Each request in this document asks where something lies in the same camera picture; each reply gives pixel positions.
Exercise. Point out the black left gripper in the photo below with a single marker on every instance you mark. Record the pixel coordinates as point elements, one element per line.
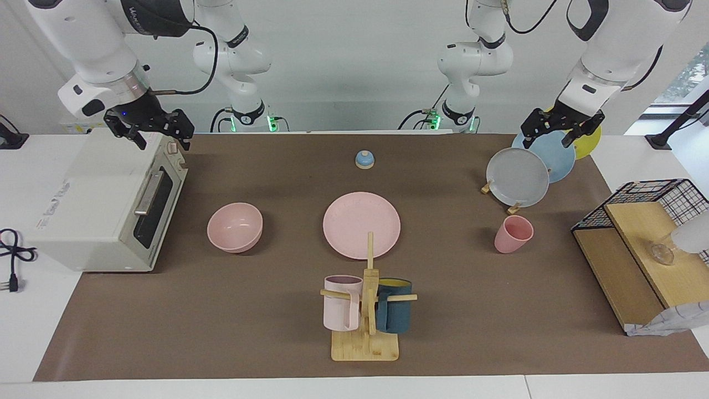
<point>565,117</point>

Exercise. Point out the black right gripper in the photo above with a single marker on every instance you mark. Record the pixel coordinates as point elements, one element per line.
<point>145,113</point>

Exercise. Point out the pink cup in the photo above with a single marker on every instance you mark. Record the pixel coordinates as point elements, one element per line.
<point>512,235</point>

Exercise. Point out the pink bowl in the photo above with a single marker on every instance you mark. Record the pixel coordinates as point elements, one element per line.
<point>235,226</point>

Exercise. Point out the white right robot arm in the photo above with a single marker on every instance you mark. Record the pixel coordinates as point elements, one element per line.
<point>83,39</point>

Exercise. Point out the light blue plate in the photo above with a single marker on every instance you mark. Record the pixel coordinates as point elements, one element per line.
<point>559,158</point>

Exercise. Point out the yellow plate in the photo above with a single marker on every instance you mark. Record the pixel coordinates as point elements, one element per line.
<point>588,145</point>

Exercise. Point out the grey plate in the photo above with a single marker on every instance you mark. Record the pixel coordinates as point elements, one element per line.
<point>516,177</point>

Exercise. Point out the wooden plate rack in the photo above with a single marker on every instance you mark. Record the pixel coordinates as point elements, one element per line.
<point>513,209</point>

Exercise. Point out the white toaster oven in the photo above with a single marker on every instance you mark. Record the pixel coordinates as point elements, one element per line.
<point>94,205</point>

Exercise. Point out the black desk clamp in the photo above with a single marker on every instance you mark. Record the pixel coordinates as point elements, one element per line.
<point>11,139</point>

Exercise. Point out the clear glass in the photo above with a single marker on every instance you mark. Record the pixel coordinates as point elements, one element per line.
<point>662,252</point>

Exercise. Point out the white translucent bottle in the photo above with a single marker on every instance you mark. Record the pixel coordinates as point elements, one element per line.
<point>692,235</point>

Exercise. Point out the small blue call bell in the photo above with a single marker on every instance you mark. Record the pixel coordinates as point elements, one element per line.
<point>365,160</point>

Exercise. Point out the brown table mat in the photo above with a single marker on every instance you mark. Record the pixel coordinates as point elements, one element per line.
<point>249,310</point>

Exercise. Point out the white checked cloth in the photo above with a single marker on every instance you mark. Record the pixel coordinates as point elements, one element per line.
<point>673,321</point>

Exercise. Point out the pink plate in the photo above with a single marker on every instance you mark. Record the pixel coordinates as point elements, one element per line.
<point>354,221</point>

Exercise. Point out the dark teal mug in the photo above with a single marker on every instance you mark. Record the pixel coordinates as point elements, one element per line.
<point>396,313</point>

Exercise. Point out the pink mug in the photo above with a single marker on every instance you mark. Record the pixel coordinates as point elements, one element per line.
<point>339,310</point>

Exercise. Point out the wooden mug tree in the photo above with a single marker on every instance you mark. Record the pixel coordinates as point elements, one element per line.
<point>365,346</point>

